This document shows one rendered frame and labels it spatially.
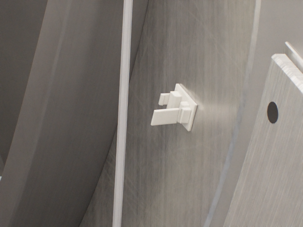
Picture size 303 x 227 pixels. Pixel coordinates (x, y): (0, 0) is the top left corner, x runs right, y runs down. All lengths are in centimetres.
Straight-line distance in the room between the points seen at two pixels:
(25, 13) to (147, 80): 91
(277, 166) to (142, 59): 16
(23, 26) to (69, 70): 90
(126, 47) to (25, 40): 94
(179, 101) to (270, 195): 11
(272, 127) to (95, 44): 16
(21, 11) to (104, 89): 89
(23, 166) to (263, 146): 20
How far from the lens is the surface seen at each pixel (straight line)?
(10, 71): 187
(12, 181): 105
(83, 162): 104
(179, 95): 97
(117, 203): 98
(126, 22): 96
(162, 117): 95
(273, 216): 88
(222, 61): 93
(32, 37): 190
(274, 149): 87
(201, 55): 95
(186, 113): 96
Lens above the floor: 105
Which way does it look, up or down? 6 degrees down
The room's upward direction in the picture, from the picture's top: 1 degrees clockwise
